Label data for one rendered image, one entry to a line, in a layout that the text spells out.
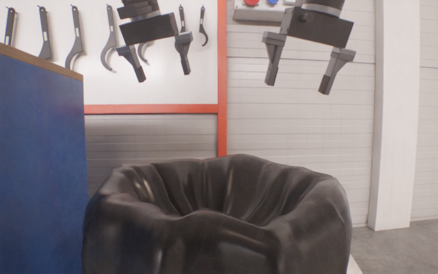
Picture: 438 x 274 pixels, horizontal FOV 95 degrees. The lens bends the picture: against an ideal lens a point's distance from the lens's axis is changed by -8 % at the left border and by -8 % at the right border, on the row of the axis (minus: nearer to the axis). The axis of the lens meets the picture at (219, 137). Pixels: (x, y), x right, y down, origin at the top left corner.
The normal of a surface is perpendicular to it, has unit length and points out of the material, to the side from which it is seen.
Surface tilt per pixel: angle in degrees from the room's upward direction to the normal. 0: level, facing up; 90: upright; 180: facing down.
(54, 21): 90
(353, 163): 90
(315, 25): 114
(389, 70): 90
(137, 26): 121
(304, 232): 53
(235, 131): 90
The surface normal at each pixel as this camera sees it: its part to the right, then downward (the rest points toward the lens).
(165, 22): -0.07, 0.58
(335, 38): 0.11, 0.46
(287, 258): 0.65, -0.52
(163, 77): 0.08, 0.07
